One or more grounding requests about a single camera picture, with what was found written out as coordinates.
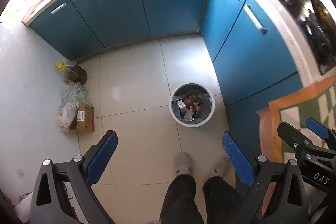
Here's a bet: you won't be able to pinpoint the green checkered tablecloth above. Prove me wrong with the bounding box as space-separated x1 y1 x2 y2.
256 76 335 162

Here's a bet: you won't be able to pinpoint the crumpled plastic bags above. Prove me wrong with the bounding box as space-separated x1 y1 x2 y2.
56 83 88 133

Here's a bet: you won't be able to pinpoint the grey slipper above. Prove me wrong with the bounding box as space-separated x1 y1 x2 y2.
173 152 193 177
203 156 231 184

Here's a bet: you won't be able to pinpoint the blue kitchen cabinets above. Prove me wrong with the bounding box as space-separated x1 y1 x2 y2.
30 0 302 159

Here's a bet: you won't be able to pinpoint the cooking oil bottle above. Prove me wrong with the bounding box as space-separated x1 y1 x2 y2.
55 58 87 85

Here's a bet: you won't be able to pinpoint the left grey slipper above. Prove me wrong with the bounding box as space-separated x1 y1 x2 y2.
173 152 193 177

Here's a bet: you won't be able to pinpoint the right grey slipper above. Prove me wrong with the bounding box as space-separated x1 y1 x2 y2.
203 156 231 184

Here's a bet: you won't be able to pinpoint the white round trash bin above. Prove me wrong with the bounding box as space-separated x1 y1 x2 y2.
168 83 215 128

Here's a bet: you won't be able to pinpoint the small cardboard box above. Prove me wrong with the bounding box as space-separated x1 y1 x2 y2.
76 105 95 132

